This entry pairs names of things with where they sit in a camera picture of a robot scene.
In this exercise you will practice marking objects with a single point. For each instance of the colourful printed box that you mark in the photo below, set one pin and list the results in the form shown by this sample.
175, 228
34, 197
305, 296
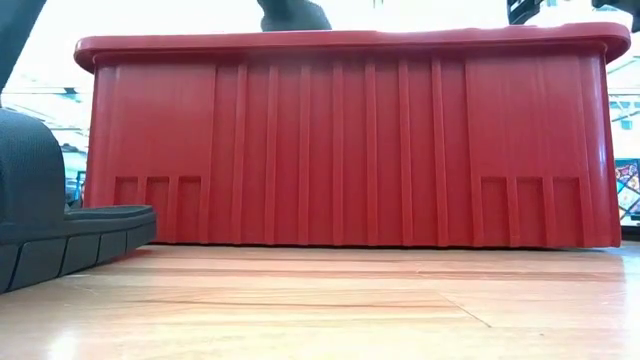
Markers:
629, 190

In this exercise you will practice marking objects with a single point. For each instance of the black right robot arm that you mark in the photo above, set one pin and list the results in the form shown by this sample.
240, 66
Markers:
620, 7

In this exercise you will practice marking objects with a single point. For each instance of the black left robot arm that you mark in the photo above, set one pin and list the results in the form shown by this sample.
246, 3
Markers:
15, 30

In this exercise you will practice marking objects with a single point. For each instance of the red plastic bin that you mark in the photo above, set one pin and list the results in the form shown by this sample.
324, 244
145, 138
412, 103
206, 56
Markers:
350, 150

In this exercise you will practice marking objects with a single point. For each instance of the black rubber slide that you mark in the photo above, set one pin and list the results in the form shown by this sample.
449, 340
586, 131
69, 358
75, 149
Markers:
295, 17
30, 175

